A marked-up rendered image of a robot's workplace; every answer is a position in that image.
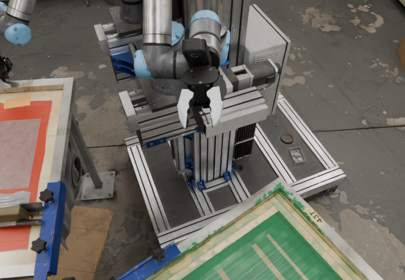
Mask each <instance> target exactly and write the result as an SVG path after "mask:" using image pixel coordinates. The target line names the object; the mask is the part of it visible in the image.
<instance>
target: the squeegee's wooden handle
mask: <svg viewBox="0 0 405 280"><path fill-rule="evenodd" d="M29 215H30V213H29V212H28V211H27V210H26V209H24V208H23V207H21V206H16V207H1V208H0V223H2V222H17V221H18V220H28V219H29Z"/></svg>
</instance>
